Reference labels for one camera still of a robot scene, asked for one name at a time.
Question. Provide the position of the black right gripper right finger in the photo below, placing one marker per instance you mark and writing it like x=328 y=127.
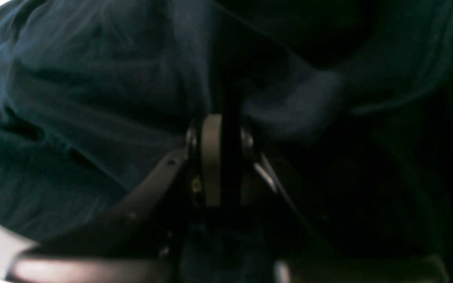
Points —
x=274 y=191

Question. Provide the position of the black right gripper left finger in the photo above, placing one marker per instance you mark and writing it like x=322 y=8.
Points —
x=139 y=240

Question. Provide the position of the black T-shirt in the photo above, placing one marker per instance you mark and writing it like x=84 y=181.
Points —
x=357 y=96

